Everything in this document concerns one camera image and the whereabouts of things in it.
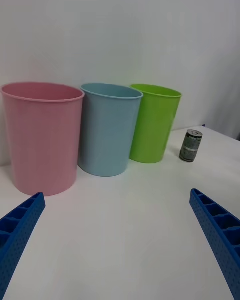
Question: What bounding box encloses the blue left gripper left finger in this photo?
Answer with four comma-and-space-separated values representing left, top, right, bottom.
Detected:
0, 191, 46, 300

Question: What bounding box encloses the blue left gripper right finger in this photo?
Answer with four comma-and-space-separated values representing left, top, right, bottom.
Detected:
189, 188, 240, 300

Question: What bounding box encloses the black drink can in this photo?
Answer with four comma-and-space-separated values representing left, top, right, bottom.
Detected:
179, 129, 202, 163

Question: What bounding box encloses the pink plastic waste bin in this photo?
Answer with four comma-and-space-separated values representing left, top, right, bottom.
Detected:
0, 81, 85, 197

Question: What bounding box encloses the green plastic waste bin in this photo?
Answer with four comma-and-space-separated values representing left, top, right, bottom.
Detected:
128, 83, 183, 164

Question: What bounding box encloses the pale blue plastic waste bin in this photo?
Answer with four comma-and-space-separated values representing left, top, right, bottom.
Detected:
77, 82, 144, 178

